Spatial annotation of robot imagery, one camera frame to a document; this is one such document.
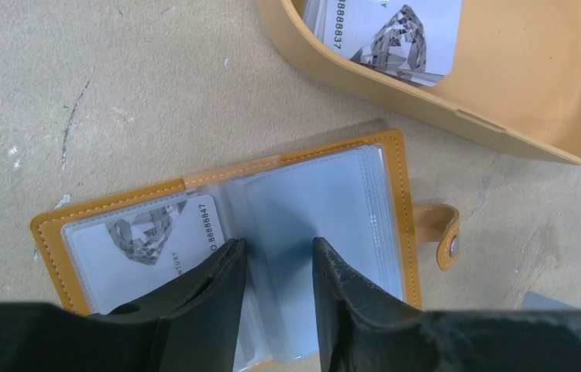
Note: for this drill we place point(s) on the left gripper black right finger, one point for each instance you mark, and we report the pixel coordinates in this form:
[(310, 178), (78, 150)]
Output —
[(361, 327)]

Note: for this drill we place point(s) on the silver VIP card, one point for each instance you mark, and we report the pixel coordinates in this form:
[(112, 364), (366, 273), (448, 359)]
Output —
[(533, 301), (122, 255)]

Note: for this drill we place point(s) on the orange oval tray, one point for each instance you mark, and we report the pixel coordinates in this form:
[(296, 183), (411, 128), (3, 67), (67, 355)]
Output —
[(515, 86)]

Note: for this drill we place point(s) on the orange card holder wallet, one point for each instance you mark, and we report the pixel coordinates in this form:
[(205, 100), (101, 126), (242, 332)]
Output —
[(355, 193)]

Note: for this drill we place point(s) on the silver credit cards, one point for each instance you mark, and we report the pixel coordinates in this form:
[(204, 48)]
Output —
[(410, 40)]

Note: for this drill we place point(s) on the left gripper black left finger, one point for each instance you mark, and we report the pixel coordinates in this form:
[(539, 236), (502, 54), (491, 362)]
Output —
[(189, 324)]

